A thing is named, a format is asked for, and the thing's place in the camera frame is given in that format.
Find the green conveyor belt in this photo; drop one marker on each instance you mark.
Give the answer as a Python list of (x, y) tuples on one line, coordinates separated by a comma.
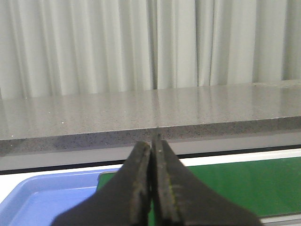
[(266, 187)]

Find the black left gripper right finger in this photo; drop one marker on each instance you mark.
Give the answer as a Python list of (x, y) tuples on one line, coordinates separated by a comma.
[(181, 199)]

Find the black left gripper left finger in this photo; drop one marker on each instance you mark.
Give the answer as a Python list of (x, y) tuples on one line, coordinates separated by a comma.
[(123, 201)]

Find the blue plastic tray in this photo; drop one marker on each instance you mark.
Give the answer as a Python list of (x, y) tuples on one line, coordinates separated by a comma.
[(36, 201)]

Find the grey stone countertop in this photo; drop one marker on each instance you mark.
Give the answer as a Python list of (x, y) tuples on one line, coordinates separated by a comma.
[(46, 124)]

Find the white pleated curtain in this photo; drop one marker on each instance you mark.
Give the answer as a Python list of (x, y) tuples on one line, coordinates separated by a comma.
[(63, 47)]

